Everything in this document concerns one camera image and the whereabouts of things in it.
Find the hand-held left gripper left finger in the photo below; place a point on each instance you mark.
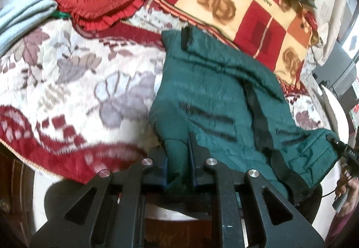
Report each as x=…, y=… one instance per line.
x=157, y=169

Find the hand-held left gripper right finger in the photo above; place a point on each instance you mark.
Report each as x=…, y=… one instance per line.
x=193, y=158

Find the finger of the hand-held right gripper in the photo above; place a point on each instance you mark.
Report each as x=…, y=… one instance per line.
x=336, y=142

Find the green puffer jacket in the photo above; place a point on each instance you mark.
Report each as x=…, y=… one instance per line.
x=213, y=82

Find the person's right forearm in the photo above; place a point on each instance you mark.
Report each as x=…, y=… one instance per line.
x=340, y=225

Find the person's right hand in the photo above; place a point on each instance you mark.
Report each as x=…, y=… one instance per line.
x=344, y=183

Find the grey cabinet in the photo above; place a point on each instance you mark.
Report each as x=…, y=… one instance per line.
x=345, y=76

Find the floral bedspread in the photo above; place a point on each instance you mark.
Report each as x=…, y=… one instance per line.
x=70, y=74

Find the brown wooden cabinet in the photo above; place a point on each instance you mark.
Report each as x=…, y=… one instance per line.
x=16, y=194

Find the red checkered rose pillow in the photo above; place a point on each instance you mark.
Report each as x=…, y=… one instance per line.
x=238, y=12

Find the light blue folded cloth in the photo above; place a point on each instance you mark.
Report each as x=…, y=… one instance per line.
x=22, y=12

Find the white bed frame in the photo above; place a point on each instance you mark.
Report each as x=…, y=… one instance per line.
x=336, y=113

